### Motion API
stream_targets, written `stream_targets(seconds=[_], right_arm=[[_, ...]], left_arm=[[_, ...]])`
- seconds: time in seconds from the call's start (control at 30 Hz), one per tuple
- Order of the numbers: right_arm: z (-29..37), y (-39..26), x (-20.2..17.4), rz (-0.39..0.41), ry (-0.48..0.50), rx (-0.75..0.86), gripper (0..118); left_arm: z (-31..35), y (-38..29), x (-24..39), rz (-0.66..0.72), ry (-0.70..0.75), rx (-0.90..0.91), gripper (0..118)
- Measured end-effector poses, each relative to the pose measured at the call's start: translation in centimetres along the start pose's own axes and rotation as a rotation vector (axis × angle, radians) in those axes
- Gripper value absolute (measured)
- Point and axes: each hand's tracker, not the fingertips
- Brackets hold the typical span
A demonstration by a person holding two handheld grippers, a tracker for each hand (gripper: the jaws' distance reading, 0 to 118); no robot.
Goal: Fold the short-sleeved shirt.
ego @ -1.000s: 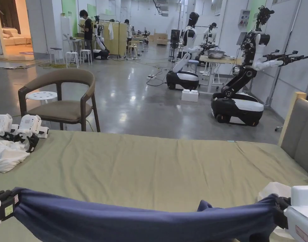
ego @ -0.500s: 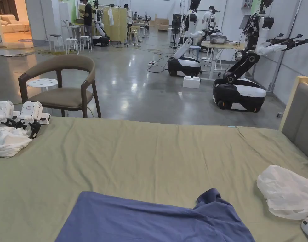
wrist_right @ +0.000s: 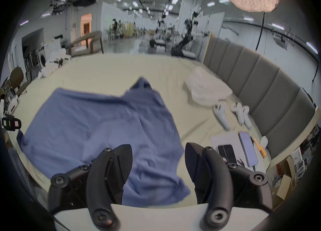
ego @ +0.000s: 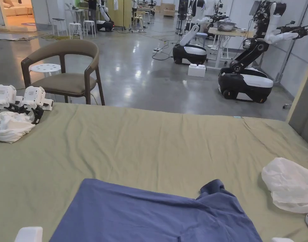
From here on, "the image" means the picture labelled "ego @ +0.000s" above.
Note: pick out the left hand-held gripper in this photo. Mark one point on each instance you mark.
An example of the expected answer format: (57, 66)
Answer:
(28, 233)

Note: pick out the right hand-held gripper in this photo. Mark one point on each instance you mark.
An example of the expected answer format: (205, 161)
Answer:
(278, 240)

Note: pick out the white plastic bag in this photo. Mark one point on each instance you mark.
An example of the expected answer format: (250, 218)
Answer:
(290, 184)

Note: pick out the white crumpled cloth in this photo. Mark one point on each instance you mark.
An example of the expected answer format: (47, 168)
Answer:
(10, 128)

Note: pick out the blue shirt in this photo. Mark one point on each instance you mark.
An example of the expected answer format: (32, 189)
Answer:
(133, 214)

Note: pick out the grey padded headboard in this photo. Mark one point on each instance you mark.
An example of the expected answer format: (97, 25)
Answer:
(304, 111)

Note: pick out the spare hand-held gripper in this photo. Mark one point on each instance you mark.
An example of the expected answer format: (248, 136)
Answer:
(2, 97)
(34, 99)

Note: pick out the bed with pale green sheet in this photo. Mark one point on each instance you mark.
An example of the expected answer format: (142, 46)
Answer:
(144, 141)

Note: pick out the brown wooden armchair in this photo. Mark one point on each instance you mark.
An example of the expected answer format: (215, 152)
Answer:
(65, 73)

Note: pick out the white and black wheeled robot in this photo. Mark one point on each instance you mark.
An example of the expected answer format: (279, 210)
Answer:
(104, 17)
(254, 58)
(194, 37)

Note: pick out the white block carton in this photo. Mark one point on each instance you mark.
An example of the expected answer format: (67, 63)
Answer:
(196, 69)

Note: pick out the beige sofa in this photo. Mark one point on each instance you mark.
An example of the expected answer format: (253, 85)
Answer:
(16, 8)

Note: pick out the white power strip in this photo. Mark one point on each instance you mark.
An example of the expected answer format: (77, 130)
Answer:
(157, 49)

